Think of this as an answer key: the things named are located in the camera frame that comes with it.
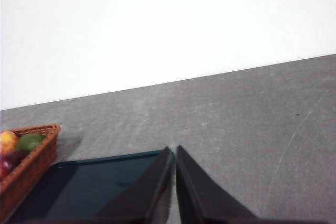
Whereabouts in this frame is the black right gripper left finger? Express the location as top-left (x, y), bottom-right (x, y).
top-left (65, 146), bottom-right (174, 224)

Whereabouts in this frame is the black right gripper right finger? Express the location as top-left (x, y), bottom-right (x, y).
top-left (175, 145), bottom-right (326, 224)

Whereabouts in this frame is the dark teal rectangular tray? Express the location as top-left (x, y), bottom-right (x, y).
top-left (5, 150), bottom-right (175, 224)

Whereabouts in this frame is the brown wicker basket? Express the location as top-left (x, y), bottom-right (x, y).
top-left (0, 123), bottom-right (61, 217)

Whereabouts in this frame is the green fruit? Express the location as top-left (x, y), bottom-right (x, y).
top-left (16, 133), bottom-right (46, 153)

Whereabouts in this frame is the dark red apple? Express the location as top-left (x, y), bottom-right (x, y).
top-left (0, 150), bottom-right (29, 180)

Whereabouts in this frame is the red and yellow apple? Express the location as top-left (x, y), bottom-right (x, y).
top-left (0, 131), bottom-right (19, 155)

